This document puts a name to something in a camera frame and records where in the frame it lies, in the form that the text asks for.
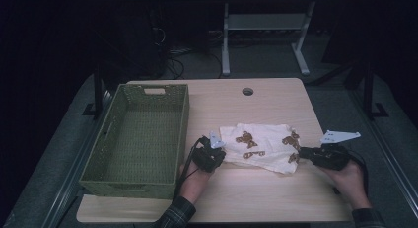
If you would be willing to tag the dark equipment stand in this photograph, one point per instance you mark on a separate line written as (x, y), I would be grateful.
(154, 40)

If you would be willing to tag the person's right hand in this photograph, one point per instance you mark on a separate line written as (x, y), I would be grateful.
(351, 185)

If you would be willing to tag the person's left hand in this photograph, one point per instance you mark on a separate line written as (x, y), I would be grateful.
(194, 183)

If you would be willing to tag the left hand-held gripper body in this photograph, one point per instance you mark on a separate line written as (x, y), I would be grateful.
(205, 157)

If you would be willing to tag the aluminium floor rail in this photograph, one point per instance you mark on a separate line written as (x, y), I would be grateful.
(69, 185)
(394, 175)

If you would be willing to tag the white cloth with brown print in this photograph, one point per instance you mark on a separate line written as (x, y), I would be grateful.
(263, 139)

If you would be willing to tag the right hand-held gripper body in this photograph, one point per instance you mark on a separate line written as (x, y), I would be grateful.
(330, 157)

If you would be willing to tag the green woven basket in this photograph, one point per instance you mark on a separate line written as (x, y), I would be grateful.
(141, 139)

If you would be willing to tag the white metal desk frame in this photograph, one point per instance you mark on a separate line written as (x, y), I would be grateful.
(263, 21)

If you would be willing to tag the black metal stand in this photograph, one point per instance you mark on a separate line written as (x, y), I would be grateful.
(97, 90)
(368, 90)

